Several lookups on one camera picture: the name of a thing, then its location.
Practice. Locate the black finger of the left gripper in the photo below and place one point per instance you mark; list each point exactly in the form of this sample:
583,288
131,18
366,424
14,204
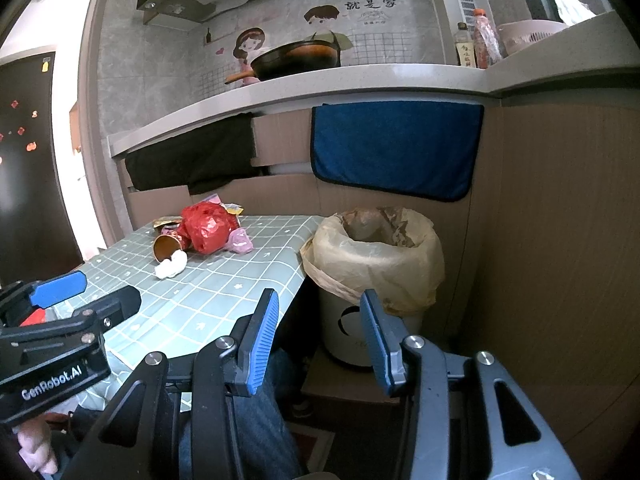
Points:
113,308

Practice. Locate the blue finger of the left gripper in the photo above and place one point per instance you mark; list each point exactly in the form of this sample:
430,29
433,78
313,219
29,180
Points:
46,294

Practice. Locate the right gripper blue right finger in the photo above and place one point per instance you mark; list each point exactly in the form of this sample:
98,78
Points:
384,334

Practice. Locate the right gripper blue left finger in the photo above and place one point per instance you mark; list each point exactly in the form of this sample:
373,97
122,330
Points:
255,346

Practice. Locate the brown paper cup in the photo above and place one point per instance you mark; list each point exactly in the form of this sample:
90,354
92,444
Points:
167,243

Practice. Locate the pink plastic wrapper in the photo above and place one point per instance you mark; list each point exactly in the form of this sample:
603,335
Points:
239,242

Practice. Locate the red plastic bag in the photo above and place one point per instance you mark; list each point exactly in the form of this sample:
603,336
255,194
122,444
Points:
207,226

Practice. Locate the white trash can with face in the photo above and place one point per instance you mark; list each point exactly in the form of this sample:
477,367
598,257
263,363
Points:
343,332

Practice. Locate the grey kitchen countertop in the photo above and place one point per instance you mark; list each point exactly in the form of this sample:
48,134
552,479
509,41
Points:
600,46

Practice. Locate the person's left hand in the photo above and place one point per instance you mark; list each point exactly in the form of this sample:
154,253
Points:
34,438

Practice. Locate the dark refrigerator door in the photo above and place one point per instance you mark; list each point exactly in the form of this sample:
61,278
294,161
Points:
37,241

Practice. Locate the white crumpled tissue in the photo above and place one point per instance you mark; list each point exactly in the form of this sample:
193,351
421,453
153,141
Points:
172,266

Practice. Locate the yellow snack wrapper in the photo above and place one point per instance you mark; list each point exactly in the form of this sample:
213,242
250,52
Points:
233,208

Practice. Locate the black cloth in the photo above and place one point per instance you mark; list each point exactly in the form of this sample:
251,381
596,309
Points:
202,159

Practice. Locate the blue towel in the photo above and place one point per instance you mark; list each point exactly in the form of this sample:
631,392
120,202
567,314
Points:
425,149

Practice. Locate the plastic bottle orange cap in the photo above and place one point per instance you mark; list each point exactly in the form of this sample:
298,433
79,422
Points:
486,41

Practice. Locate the sauce bottle with label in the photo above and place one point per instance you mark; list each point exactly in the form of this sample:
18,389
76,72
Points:
463,41

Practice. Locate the pink plastic basket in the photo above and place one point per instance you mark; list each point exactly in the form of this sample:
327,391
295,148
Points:
517,36

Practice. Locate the black knife holder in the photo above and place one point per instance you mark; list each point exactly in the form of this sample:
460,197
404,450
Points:
546,10

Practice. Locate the black wok with wooden handle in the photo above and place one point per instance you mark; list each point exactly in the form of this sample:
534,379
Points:
290,59

